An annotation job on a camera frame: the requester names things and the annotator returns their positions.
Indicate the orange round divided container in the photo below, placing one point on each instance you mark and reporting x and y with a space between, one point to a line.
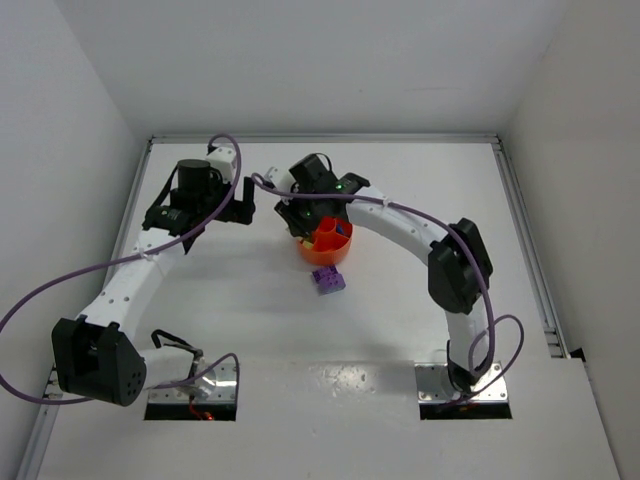
330 248

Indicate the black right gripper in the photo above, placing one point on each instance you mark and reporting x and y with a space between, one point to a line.
292 218

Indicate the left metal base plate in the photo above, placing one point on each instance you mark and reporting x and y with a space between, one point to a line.
218 387

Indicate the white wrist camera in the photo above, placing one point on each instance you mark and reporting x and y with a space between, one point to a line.
223 159
279 179

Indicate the metal base plate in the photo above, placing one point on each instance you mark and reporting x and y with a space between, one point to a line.
218 387
434 387

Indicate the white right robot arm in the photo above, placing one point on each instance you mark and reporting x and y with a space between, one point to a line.
457 262

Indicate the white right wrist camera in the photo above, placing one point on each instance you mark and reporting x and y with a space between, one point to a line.
279 179

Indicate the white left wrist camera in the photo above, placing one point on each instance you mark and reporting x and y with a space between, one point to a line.
223 159

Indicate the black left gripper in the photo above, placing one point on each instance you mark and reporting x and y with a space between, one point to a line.
242 206

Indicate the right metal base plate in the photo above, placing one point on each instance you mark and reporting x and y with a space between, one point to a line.
434 387

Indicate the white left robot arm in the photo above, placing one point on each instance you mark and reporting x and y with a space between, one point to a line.
94 353

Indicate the purple lego block stack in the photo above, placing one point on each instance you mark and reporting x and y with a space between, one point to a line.
328 280

